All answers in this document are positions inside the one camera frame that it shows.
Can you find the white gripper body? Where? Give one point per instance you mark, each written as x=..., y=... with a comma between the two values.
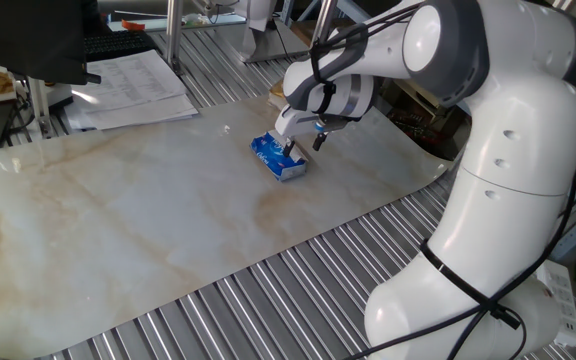
x=295, y=122

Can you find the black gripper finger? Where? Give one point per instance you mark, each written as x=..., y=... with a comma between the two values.
x=288, y=149
x=319, y=142

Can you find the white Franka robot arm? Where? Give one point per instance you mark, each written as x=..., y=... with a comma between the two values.
x=518, y=150

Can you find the blue white tissue pack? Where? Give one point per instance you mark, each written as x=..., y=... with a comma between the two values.
x=268, y=152

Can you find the gold foil snack pack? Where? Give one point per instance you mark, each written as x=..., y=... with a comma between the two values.
x=277, y=95

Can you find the silver metal pole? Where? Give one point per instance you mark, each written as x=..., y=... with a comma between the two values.
x=325, y=20

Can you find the white stand column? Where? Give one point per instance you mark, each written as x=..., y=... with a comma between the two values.
x=255, y=12

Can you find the crumpled white item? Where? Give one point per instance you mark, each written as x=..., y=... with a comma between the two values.
x=195, y=20

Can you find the white paper stack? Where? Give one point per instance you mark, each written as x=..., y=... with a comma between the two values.
x=143, y=115

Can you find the printed paper sheet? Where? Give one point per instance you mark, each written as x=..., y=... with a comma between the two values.
x=128, y=80

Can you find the marble pattern table mat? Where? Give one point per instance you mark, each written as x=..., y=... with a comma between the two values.
x=118, y=210

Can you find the small orange item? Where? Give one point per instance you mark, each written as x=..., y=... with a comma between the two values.
x=133, y=25

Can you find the black keyboard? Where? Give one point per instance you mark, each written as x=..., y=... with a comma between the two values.
x=118, y=45

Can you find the black monitor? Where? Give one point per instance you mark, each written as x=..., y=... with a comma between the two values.
x=28, y=35

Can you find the white power strip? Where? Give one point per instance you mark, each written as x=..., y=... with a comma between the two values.
x=560, y=295

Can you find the silver camera box blue cap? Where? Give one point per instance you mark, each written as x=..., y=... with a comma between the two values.
x=338, y=122

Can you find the grey metal base plate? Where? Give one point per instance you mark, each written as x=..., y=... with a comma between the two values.
x=268, y=47

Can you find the aluminium frame post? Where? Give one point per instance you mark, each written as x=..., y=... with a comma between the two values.
x=174, y=35

